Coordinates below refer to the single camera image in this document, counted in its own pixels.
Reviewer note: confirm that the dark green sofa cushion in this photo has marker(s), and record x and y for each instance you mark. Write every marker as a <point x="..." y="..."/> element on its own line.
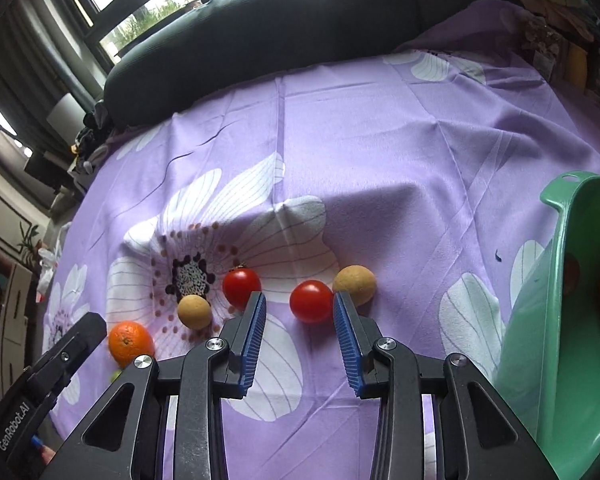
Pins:
<point x="228" y="42"/>

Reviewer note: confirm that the tan longan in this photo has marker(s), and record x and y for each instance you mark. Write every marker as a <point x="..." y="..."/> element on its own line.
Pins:
<point x="358" y="281"/>
<point x="194" y="312"/>

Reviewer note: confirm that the tan longan left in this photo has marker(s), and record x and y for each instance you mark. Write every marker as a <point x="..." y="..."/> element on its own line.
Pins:
<point x="194" y="312"/>

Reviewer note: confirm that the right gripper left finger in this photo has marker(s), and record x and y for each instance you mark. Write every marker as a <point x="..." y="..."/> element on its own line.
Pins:
<point x="167" y="415"/>

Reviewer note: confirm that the tan longan right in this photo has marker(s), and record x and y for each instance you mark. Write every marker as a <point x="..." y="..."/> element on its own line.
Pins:
<point x="358" y="281"/>

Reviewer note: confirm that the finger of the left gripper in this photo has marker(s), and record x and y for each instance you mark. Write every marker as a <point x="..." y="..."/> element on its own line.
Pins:
<point x="53" y="372"/>

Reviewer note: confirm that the small mandarin orange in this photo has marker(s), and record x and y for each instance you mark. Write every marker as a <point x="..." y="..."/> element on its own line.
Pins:
<point x="128" y="340"/>

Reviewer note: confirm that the green plastic basin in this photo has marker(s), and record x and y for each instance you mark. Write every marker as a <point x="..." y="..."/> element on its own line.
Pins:
<point x="550" y="359"/>

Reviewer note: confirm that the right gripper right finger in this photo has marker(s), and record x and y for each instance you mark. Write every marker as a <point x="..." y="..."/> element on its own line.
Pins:
<point x="476" y="434"/>

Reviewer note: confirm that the red tomato with stem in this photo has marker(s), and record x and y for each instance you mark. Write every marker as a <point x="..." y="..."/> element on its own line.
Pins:
<point x="238" y="285"/>

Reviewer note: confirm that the green tomato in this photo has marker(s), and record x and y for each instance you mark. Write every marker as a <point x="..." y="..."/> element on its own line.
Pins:
<point x="115" y="375"/>

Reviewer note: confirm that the purple floral cloth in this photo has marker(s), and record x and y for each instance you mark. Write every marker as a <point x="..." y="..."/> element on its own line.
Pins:
<point x="425" y="166"/>

